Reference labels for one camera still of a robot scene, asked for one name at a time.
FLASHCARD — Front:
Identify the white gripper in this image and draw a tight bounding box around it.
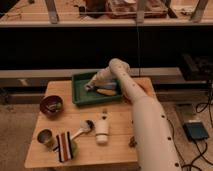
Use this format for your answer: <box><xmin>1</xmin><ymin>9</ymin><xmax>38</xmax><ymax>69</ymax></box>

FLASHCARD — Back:
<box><xmin>84</xmin><ymin>75</ymin><xmax>97</xmax><ymax>91</ymax></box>

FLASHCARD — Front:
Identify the yellow blue towel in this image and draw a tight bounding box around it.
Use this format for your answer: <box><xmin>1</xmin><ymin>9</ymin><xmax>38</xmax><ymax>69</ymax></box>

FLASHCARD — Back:
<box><xmin>96</xmin><ymin>82</ymin><xmax>117</xmax><ymax>96</ymax></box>

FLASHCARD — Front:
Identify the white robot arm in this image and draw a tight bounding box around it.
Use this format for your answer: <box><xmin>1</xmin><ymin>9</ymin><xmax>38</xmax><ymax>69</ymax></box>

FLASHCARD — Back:
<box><xmin>85</xmin><ymin>58</ymin><xmax>182</xmax><ymax>171</ymax></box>

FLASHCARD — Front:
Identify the green plastic tray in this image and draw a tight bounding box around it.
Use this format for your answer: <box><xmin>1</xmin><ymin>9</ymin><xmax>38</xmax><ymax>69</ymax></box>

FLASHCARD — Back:
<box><xmin>72</xmin><ymin>72</ymin><xmax>122</xmax><ymax>106</ymax></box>

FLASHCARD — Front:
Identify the white dish brush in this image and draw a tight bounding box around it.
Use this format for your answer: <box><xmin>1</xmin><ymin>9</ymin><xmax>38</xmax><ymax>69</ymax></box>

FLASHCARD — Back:
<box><xmin>70</xmin><ymin>120</ymin><xmax>94</xmax><ymax>140</ymax></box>

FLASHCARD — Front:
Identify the dark red bowl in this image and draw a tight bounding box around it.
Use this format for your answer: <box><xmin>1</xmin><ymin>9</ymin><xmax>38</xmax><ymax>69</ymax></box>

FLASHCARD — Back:
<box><xmin>39</xmin><ymin>95</ymin><xmax>63</xmax><ymax>117</ymax></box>

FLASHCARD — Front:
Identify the wooden table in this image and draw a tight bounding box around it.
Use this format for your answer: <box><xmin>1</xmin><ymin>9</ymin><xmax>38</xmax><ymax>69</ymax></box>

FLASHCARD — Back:
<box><xmin>23</xmin><ymin>77</ymin><xmax>178</xmax><ymax>170</ymax></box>

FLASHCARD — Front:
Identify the small brown object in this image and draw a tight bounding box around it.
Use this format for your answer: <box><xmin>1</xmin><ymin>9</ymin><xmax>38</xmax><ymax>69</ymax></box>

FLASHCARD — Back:
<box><xmin>129</xmin><ymin>136</ymin><xmax>136</xmax><ymax>148</ymax></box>

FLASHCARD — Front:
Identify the small metal cup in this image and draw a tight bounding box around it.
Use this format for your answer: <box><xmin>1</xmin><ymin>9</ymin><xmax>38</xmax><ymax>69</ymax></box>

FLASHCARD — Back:
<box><xmin>37</xmin><ymin>129</ymin><xmax>54</xmax><ymax>149</ymax></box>

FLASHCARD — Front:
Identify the striped cloth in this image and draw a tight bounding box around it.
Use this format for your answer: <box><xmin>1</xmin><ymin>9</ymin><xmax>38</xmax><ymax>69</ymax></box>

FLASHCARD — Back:
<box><xmin>56</xmin><ymin>132</ymin><xmax>74</xmax><ymax>163</ymax></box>

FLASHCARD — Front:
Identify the black equipment box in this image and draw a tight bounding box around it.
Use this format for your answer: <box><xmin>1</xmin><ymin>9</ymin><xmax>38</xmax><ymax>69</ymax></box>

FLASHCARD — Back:
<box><xmin>179</xmin><ymin>54</ymin><xmax>213</xmax><ymax>81</ymax></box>

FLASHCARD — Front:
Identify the wooden shelf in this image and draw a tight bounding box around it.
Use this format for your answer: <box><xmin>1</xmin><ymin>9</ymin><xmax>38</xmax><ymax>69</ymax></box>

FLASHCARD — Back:
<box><xmin>0</xmin><ymin>0</ymin><xmax>213</xmax><ymax>27</ymax></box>

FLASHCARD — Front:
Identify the black foot pedal box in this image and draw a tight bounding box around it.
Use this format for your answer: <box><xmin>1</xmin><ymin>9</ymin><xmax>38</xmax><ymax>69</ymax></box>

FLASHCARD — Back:
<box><xmin>183</xmin><ymin>122</ymin><xmax>209</xmax><ymax>141</ymax></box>

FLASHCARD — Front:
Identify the black cable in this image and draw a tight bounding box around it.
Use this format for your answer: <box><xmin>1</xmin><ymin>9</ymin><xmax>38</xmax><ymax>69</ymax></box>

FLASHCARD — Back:
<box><xmin>166</xmin><ymin>79</ymin><xmax>213</xmax><ymax>171</ymax></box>

